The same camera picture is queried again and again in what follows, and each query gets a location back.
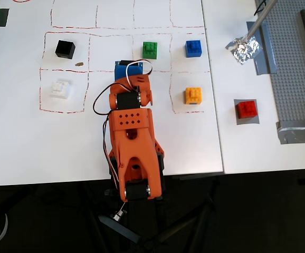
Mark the metal pole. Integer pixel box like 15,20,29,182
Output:
246,0,279,40

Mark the crumpled aluminium foil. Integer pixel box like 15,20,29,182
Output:
225,36,261,65

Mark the blue brick block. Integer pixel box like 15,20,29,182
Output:
185,40,203,58

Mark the green brick block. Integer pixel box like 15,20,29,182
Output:
142,41,158,60

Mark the long grey tape strip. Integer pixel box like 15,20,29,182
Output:
246,21,278,76

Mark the black brick block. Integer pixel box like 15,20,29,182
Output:
55,40,76,60

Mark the grey studded baseplate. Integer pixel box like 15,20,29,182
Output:
255,0,305,127

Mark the white brick block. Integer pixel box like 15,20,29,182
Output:
49,80,73,100

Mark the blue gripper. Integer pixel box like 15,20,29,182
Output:
114,60,145,81

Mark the white cable with connector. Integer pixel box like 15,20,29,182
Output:
112,201,128,221

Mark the orange brick block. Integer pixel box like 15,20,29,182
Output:
184,87,203,105

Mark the red brick block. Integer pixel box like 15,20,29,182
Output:
236,100,258,119

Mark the black tripod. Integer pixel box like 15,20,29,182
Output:
98,181,222,246

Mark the elbow servo wire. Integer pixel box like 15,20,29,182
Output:
93,83,140,190

